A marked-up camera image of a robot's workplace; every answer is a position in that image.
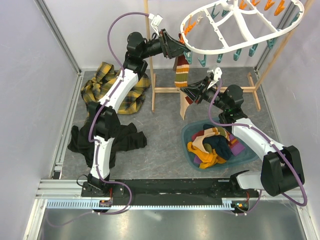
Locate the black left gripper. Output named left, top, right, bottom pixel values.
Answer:
left=140, top=29, right=191, bottom=60

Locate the white oval clip hanger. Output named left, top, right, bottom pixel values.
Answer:
left=180, top=0, right=305, bottom=66

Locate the maroon beige striped sock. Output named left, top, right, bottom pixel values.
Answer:
left=173, top=55, right=190, bottom=88
left=203, top=127, right=230, bottom=142
left=192, top=128, right=214, bottom=154

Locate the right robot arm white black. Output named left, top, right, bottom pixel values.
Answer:
left=181, top=76, right=307, bottom=198

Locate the wooden clothes rack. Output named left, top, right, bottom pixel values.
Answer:
left=142, top=0, right=316, bottom=112

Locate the maroon purple striped sock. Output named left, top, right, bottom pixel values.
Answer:
left=228, top=134, right=246, bottom=156
left=193, top=155, right=202, bottom=165

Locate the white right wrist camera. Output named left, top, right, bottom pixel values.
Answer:
left=206, top=66, right=223, bottom=89

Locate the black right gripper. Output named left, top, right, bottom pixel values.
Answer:
left=180, top=76, right=228, bottom=112

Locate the navy blue sock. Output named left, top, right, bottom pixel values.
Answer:
left=214, top=136, right=232, bottom=160
left=202, top=124, right=216, bottom=130

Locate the mustard yellow sock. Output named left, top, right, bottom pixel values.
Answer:
left=187, top=141, right=208, bottom=162
left=197, top=149, right=227, bottom=169

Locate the black garment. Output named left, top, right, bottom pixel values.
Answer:
left=67, top=121, right=147, bottom=168

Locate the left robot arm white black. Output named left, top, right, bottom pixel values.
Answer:
left=87, top=29, right=190, bottom=197

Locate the yellow plaid shirt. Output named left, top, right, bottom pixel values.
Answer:
left=80, top=62, right=151, bottom=115

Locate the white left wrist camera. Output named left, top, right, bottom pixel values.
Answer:
left=148, top=13, right=163, bottom=37

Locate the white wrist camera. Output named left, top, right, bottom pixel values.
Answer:
left=148, top=13, right=163, bottom=37
left=206, top=66, right=223, bottom=89

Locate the teal plastic tub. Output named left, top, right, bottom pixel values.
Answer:
left=181, top=117, right=258, bottom=171

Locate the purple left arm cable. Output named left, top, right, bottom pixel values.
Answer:
left=87, top=11, right=152, bottom=187

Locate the aluminium corner post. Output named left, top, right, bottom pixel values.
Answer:
left=34, top=0, right=82, bottom=75

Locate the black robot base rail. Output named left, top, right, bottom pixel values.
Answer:
left=81, top=178, right=259, bottom=206

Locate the white slotted cable duct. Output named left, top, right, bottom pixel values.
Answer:
left=46, top=199, right=235, bottom=211

